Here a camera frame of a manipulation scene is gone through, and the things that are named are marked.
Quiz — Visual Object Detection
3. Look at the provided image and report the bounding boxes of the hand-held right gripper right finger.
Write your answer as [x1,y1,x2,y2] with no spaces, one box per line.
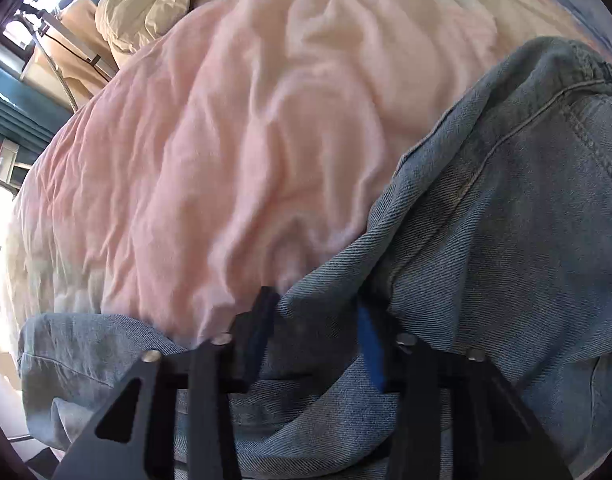
[357,304,574,480]

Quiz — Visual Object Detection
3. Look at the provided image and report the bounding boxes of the teal curtain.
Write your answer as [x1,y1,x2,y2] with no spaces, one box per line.
[0,57,82,181]

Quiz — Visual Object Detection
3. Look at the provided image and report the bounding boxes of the blue denim pants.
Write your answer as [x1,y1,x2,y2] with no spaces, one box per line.
[17,36,612,480]

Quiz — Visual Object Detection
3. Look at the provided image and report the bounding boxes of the white pink duvet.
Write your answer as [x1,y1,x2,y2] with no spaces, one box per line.
[0,0,602,351]

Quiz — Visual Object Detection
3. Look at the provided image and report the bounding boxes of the beige down jacket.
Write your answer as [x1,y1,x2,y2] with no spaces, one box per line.
[95,0,337,56]

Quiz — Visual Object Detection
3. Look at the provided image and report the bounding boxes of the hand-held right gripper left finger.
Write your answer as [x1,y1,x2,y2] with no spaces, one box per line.
[51,287,281,480]

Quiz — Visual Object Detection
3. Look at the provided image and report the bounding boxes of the metal garment steamer stand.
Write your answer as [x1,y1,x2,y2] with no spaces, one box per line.
[16,2,118,111]

